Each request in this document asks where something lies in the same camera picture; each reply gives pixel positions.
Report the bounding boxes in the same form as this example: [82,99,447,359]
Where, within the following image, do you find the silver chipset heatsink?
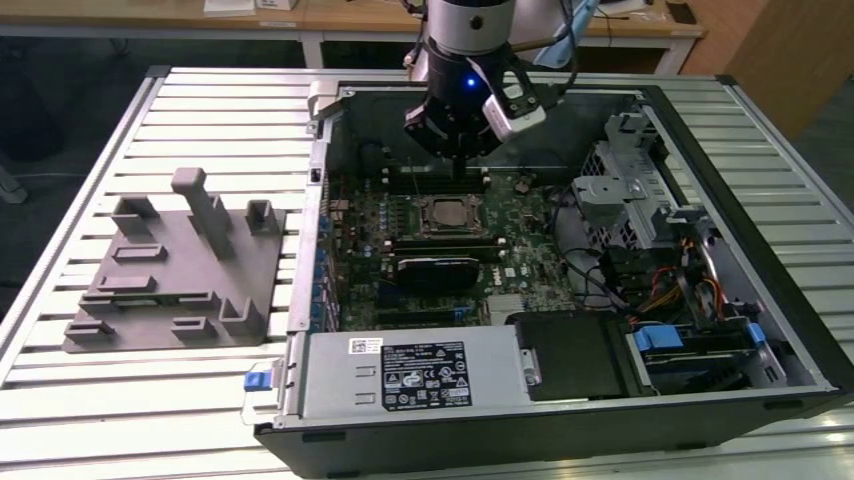
[487,293,529,324]

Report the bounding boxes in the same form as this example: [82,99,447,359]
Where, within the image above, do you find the silver drive cage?
[571,112,693,251]

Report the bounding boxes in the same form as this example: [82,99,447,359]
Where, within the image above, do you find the green RAM stick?
[110,293,183,305]

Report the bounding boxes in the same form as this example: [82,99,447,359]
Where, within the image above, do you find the black graphics card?
[394,253,481,292]

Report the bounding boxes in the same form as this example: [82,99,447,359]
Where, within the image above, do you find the black plastic shroud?
[513,309,634,402]

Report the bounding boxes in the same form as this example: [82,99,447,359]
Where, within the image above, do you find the black RAM slot bank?
[381,164,494,195]
[391,237,503,261]

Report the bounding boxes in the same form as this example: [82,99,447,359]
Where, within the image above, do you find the wooden cabinet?
[724,0,854,144]

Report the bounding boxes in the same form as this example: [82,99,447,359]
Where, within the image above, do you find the grey stand foot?
[0,162,30,204]

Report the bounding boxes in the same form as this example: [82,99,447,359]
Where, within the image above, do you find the grey parts rack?
[59,167,290,355]

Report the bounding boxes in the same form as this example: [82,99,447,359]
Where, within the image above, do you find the black case cable bundle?
[559,189,642,321]

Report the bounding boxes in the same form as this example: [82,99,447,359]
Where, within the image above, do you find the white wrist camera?
[479,82,550,142]

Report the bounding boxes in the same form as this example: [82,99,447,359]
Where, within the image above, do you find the black PC case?
[253,73,854,480]

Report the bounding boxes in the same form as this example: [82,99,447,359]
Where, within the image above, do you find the blue disk carrier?
[632,323,684,355]

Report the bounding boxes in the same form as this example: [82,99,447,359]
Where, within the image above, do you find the CPU socket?
[414,194,483,237]

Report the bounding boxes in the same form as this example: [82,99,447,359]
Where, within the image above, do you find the silver CPU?
[430,200,474,225]

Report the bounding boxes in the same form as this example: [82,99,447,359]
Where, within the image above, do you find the wooden desk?
[39,0,709,71]

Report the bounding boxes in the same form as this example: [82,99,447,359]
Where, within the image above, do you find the metal socket cover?
[418,195,482,234]

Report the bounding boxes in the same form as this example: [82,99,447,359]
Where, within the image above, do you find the silver power supply unit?
[285,327,539,420]

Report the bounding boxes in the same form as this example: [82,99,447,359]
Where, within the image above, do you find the green motherboard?
[319,169,582,334]

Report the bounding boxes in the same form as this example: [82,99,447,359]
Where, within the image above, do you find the coloured power wires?
[650,237,729,324]

